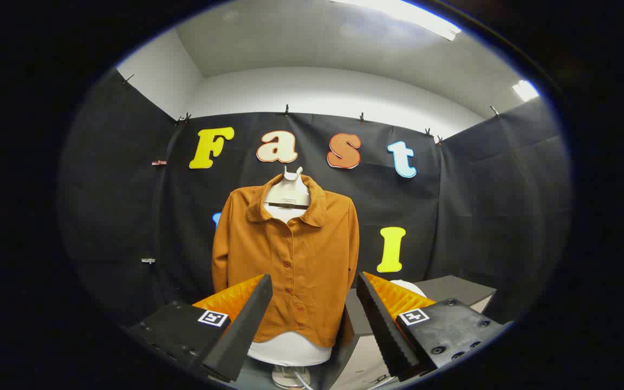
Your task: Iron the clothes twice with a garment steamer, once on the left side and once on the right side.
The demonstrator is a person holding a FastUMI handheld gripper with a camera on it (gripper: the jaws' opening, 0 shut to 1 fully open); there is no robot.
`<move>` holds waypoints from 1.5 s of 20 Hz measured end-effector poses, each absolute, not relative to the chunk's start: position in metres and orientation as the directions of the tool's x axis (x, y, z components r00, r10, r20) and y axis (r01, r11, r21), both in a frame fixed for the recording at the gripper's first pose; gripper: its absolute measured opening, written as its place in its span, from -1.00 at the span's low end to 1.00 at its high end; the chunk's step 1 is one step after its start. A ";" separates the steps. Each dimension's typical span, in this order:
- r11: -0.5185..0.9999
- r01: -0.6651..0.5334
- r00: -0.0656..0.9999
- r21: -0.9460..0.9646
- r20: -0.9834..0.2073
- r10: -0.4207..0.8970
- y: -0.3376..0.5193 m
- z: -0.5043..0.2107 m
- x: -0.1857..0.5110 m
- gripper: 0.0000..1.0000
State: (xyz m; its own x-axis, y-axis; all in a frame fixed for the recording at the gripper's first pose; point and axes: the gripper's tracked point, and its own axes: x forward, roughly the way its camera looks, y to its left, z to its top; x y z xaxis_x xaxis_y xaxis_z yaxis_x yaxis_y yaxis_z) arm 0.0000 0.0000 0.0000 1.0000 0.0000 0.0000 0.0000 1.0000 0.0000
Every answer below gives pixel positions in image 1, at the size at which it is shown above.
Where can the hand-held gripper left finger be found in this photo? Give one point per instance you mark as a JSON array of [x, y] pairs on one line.
[[247, 325]]

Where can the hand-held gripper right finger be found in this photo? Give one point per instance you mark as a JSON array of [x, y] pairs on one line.
[[385, 330]]

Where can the orange button shirt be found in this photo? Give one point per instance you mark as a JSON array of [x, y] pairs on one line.
[[312, 260]]

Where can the metal mannequin stand base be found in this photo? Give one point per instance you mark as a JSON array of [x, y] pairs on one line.
[[287, 376]]

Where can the grey side table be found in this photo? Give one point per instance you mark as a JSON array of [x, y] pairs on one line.
[[455, 290]]

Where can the white mannequin torso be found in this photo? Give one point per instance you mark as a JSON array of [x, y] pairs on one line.
[[287, 189]]

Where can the black backdrop cloth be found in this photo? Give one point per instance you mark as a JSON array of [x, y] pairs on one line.
[[480, 216]]

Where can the row of black backdrop clips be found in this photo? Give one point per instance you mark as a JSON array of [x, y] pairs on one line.
[[286, 111]]

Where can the small ceiling light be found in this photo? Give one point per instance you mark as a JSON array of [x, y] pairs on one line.
[[525, 90]]

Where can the long ceiling light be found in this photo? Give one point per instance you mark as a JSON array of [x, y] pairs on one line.
[[415, 16]]

